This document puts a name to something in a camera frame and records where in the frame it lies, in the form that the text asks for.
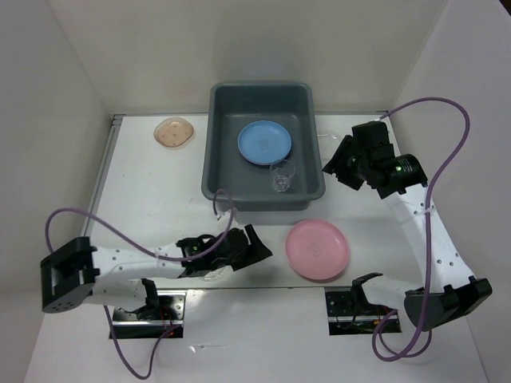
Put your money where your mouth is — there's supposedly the clear plastic cup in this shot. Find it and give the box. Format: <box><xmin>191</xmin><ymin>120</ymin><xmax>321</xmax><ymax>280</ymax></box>
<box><xmin>270</xmin><ymin>160</ymin><xmax>295</xmax><ymax>192</ymax></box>

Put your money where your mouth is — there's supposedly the pink plastic plate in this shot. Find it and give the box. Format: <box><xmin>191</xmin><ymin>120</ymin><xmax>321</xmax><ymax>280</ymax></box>
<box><xmin>285</xmin><ymin>219</ymin><xmax>350</xmax><ymax>281</ymax></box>

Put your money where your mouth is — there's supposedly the blue plastic plate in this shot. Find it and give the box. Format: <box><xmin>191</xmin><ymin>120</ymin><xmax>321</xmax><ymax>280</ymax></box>
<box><xmin>237</xmin><ymin>120</ymin><xmax>292</xmax><ymax>166</ymax></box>

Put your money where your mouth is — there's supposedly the peach square dish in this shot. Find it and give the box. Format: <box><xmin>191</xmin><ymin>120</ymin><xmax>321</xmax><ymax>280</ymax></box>
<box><xmin>153</xmin><ymin>117</ymin><xmax>195</xmax><ymax>149</ymax></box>

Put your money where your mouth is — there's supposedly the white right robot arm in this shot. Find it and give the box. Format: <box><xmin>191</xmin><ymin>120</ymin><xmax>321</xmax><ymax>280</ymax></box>
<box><xmin>323</xmin><ymin>121</ymin><xmax>493</xmax><ymax>332</ymax></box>

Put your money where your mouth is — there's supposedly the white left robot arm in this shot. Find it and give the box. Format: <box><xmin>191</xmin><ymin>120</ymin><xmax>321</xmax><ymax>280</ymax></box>
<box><xmin>40</xmin><ymin>225</ymin><xmax>272</xmax><ymax>319</ymax></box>

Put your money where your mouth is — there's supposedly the grey plastic bin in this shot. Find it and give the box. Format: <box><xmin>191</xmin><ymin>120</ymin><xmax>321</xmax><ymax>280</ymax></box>
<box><xmin>201</xmin><ymin>81</ymin><xmax>325</xmax><ymax>211</ymax></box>

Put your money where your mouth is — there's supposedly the clear textured square dish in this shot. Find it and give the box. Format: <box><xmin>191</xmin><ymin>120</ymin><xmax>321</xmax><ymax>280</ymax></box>
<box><xmin>200</xmin><ymin>266</ymin><xmax>233</xmax><ymax>282</ymax></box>

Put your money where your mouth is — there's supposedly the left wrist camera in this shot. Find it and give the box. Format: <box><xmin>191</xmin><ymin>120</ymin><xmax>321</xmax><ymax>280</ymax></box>
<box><xmin>216</xmin><ymin>207</ymin><xmax>240</xmax><ymax>230</ymax></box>

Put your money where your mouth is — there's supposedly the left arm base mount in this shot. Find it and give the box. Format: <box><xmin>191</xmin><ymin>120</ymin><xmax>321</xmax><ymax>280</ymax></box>
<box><xmin>111</xmin><ymin>290</ymin><xmax>187</xmax><ymax>340</ymax></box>

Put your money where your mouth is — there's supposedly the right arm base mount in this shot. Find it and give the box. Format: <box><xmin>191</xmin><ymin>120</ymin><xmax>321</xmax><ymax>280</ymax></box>
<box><xmin>325</xmin><ymin>286</ymin><xmax>390</xmax><ymax>336</ymax></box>

